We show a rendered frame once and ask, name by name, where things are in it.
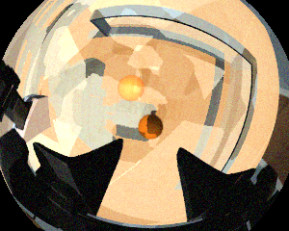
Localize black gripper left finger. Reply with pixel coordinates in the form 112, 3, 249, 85
33, 139, 124, 217

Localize low clear glass walls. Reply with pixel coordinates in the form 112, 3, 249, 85
93, 16, 251, 170

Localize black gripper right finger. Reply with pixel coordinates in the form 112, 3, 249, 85
176, 147, 256, 222

